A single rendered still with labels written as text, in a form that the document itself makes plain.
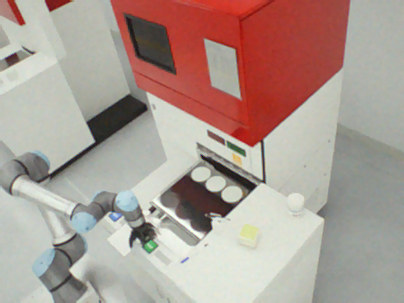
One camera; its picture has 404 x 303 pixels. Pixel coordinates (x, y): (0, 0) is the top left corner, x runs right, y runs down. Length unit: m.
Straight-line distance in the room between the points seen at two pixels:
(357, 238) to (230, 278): 1.45
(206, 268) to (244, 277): 0.16
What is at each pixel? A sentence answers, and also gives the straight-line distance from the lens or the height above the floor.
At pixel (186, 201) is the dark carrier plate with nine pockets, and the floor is 0.90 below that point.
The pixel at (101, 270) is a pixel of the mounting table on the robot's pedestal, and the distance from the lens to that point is 1.89.
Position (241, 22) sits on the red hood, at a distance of 1.28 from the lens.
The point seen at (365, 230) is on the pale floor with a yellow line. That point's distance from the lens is 2.88.
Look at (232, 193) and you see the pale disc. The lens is 1.87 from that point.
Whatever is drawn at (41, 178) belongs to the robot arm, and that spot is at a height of 1.30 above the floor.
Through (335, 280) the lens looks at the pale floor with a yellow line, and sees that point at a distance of 2.64.
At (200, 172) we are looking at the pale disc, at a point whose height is 0.90.
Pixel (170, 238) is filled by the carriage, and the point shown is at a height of 0.88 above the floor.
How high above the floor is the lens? 2.35
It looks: 45 degrees down
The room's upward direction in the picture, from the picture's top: 12 degrees counter-clockwise
